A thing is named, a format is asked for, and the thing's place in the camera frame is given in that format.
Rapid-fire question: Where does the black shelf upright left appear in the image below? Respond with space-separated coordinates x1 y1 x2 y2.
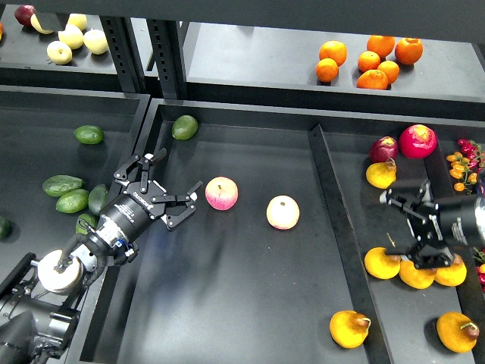
99 16 139 93

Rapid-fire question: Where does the orange top middle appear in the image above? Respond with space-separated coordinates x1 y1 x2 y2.
367 35 396 59

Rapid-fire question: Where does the green avocado top left tray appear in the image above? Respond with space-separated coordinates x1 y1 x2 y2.
74 124 105 145

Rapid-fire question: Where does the pale yellow pear right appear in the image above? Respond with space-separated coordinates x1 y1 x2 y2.
83 29 108 55

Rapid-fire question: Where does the black tray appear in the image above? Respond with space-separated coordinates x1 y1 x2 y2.
307 114 484 363
66 99 372 363
1 86 149 279

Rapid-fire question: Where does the orange front bottom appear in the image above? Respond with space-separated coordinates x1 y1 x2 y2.
356 69 389 89

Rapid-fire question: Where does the black shelf upright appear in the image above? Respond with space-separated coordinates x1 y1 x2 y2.
99 16 139 93
146 19 188 100

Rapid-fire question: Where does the orange top right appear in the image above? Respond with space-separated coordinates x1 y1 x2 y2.
394 37 424 65

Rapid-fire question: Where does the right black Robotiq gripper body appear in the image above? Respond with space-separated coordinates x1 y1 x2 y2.
438 195 484 246

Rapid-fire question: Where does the dark green avocado upright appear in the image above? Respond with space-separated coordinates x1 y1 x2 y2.
88 184 108 216

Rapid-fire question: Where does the black left tray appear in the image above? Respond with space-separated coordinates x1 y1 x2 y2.
1 86 149 279

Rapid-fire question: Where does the pale yellow pear back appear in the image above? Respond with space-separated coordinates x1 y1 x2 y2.
67 13 87 31

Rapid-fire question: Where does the orange centre small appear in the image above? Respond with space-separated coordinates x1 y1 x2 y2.
357 51 381 73

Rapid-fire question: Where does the large red apple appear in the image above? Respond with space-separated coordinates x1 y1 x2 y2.
398 124 438 158

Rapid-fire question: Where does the cherry tomato vine bunch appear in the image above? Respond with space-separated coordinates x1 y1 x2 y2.
446 139 484 196

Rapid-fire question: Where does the orange right lower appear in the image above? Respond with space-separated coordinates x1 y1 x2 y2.
377 61 400 85

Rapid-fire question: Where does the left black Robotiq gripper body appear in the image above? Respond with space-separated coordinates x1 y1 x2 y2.
99 180 167 243

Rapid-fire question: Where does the pale yellow pear front left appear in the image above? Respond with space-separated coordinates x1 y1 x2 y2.
46 41 73 65

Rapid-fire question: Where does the black right tray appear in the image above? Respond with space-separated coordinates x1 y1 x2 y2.
307 114 484 363

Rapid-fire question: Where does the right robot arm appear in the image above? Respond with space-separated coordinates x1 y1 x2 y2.
379 172 484 269

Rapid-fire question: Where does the pale yellow pear middle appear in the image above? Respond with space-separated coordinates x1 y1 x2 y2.
58 24 84 50

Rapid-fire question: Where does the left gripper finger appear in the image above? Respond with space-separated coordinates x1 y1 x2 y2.
151 181 203 231
113 148 167 196

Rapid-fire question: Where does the black shelf upright right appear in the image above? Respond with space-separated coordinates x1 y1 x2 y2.
146 19 188 100

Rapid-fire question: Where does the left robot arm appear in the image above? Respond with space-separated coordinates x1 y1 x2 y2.
1 149 202 363

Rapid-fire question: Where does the green avocado centre tray corner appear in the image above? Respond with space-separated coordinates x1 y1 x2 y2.
171 115 199 140

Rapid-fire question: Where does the pale yellow pink apple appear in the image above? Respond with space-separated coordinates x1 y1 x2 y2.
266 195 300 230

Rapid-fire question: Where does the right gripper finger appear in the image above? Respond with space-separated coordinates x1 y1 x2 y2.
379 180 440 216
405 213 453 269

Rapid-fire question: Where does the orange lower left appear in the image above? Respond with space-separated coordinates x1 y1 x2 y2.
315 58 339 83

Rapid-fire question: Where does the dark avocado left edge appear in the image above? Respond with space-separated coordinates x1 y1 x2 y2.
0 215 11 239

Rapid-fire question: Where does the long green avocado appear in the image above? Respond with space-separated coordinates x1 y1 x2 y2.
42 174 84 197

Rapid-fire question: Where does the black centre tray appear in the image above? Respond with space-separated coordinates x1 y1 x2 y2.
66 99 372 363

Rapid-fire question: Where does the pink red apple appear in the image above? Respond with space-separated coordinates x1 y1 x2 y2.
205 176 239 211

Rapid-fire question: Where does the light green avocado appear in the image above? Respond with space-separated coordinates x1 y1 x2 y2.
55 189 89 214

